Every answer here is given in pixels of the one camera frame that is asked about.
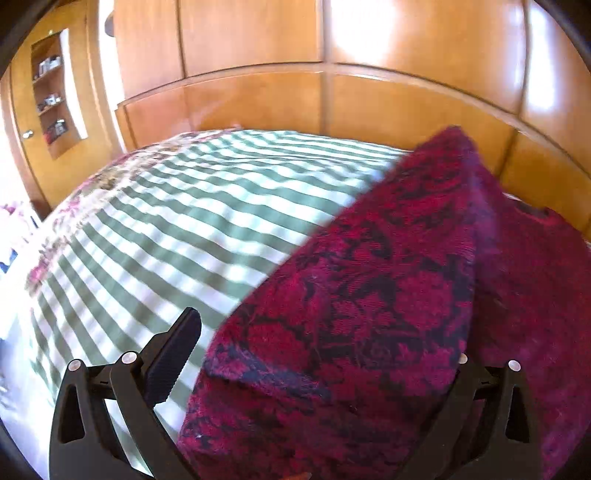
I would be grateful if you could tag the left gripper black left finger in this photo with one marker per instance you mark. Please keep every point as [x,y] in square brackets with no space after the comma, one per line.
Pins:
[83,442]

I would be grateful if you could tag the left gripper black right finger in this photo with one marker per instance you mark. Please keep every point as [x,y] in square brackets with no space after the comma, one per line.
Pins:
[485,429]

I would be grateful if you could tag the red black floral garment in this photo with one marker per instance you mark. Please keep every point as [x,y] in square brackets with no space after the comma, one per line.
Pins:
[337,363]

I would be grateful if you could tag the floral pillow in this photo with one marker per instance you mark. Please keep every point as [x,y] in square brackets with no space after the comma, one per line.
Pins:
[19,222]

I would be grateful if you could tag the green white checkered bedspread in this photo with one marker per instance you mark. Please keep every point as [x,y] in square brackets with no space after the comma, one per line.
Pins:
[198,220]

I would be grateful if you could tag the wooden headboard panel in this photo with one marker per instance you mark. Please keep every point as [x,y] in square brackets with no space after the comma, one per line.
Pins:
[366,104]

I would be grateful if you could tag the wooden wall shelf niche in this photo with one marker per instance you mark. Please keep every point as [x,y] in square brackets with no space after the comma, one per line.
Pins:
[55,92]

